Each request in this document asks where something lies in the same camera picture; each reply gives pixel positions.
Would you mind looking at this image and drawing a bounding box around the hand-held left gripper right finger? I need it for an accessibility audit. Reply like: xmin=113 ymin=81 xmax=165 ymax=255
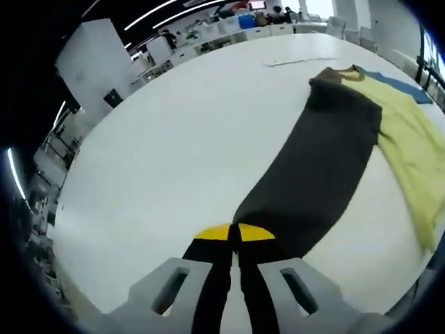
xmin=237 ymin=223 xmax=344 ymax=334

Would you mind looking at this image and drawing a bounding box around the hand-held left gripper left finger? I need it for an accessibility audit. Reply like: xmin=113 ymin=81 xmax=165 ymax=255
xmin=128 ymin=223 xmax=233 ymax=334

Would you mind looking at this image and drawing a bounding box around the yellow blue black garment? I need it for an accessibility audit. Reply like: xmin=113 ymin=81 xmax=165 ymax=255
xmin=232 ymin=64 xmax=445 ymax=260

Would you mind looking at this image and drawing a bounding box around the black panel on pillar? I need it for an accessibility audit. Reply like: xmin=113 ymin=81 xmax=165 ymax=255
xmin=103 ymin=88 xmax=124 ymax=109

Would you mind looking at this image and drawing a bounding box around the white rolling board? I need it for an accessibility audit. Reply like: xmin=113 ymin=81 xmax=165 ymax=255
xmin=145 ymin=35 xmax=174 ymax=64

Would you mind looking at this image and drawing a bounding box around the white cabinet row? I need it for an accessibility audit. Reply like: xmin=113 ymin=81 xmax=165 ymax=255
xmin=130 ymin=20 xmax=295 ymax=88

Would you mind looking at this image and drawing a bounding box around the white square pillar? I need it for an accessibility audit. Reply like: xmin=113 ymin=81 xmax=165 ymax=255
xmin=55 ymin=19 xmax=131 ymax=116

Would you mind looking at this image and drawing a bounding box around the blue storage bin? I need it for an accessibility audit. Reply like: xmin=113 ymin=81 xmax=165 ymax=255
xmin=238 ymin=13 xmax=256 ymax=30

